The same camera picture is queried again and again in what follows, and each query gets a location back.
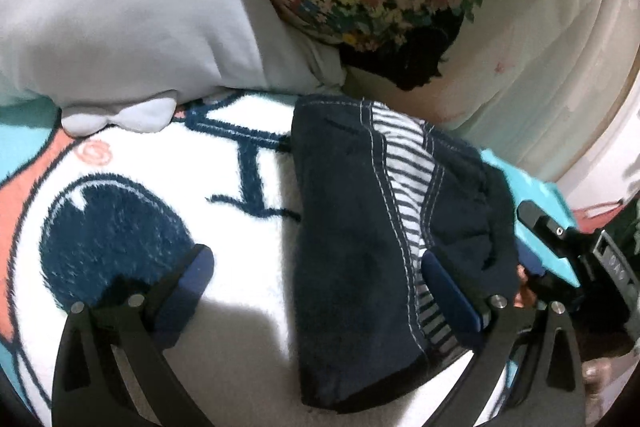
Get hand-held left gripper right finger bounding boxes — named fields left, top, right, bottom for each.
left=420, top=249, right=586, bottom=427

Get striped pants with navy patches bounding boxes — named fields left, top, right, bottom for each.
left=290, top=94, right=521, bottom=415

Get teal star printed blanket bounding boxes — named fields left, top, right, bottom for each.
left=0, top=89, right=581, bottom=427

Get white plush pillow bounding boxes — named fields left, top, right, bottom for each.
left=0, top=0, right=346, bottom=138

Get beige sofa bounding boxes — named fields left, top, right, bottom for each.
left=440, top=0, right=640, bottom=188

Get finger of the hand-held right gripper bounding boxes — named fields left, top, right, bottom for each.
left=516, top=251, right=581, bottom=309
left=517, top=201, right=584, bottom=259

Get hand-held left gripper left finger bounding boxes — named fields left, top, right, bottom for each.
left=52, top=244, right=216, bottom=427

